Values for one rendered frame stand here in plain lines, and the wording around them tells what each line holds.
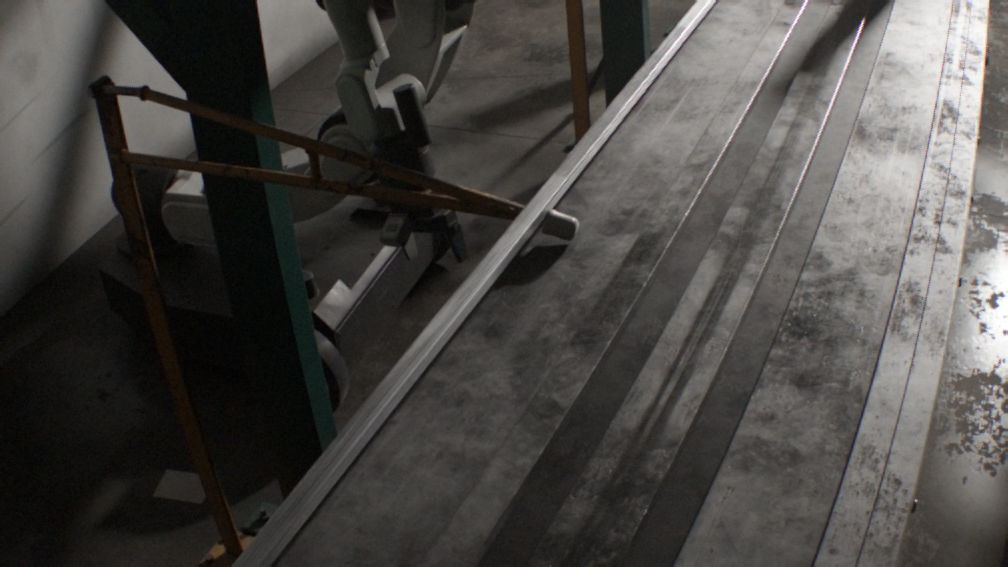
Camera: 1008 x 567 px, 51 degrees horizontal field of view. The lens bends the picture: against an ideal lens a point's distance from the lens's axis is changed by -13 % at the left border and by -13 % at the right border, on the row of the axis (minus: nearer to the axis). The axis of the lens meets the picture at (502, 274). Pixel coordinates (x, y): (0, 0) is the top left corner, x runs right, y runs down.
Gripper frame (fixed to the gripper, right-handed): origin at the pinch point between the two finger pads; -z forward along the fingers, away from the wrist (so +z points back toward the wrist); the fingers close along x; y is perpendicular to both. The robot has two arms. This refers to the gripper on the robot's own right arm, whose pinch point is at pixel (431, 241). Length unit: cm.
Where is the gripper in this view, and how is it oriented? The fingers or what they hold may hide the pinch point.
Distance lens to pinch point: 189.9
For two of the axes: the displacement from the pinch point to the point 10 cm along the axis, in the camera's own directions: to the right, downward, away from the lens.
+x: 7.7, 0.4, -6.4
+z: -2.9, -8.7, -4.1
